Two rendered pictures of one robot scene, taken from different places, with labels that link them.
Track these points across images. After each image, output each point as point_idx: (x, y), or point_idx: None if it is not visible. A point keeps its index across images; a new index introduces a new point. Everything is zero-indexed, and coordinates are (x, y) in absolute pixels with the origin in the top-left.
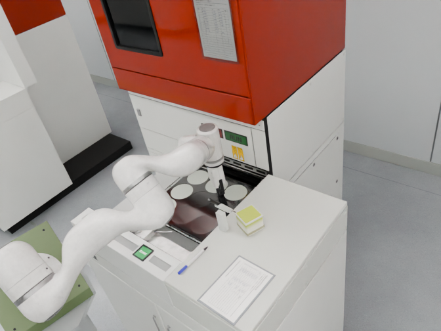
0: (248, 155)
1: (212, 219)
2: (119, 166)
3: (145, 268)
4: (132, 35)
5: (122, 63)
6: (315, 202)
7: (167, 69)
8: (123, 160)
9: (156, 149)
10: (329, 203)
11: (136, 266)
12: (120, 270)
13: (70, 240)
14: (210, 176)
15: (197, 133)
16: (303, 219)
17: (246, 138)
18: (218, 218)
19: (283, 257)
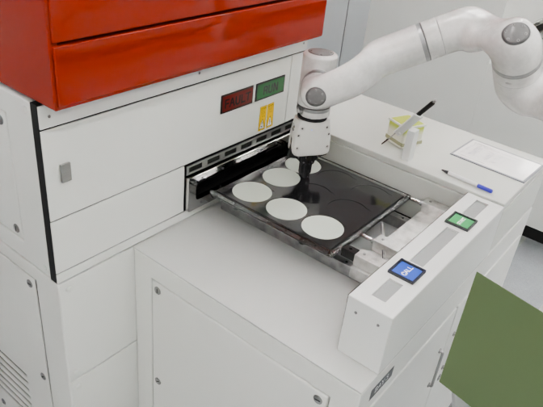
0: (279, 110)
1: (359, 186)
2: (535, 27)
3: (488, 220)
4: None
5: (101, 18)
6: (360, 106)
7: None
8: (527, 22)
9: (90, 253)
10: (363, 101)
11: (478, 238)
12: (435, 313)
13: None
14: (310, 145)
15: (331, 60)
16: (388, 115)
17: (284, 77)
18: (414, 140)
19: (446, 132)
